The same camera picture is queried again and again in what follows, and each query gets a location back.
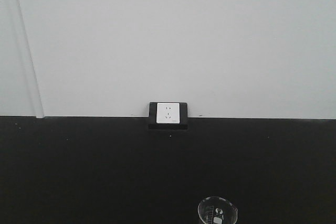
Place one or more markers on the clear glass beaker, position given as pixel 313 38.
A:
pixel 217 210

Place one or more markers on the white wall power socket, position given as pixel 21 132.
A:
pixel 168 113

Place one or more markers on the black socket mounting box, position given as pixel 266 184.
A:
pixel 183 125

